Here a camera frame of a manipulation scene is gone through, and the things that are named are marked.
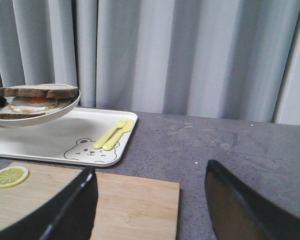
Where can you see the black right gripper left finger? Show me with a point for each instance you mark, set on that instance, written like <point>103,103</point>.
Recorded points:
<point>69,215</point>

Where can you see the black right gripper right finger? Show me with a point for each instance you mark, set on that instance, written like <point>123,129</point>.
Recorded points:
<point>237,212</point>

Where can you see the bread slice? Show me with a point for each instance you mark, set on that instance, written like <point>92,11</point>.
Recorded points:
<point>7,114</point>
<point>45,91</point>

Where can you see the white round plate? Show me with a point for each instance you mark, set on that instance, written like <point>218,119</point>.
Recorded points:
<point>39,119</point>

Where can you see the fried egg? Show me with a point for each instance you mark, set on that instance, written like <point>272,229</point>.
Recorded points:
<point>32,104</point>

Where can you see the white bear-print tray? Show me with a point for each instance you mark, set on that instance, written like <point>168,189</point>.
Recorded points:
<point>68,139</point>

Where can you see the wooden cutting board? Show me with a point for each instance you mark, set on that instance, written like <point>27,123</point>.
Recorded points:
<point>128,207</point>

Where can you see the lemon slice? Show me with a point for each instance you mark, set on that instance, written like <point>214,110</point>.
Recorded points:
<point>12,176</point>

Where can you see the yellow plastic knife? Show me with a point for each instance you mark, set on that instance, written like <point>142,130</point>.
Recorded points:
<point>109,145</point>

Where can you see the grey curtain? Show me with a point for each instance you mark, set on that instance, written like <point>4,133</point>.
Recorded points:
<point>226,59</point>

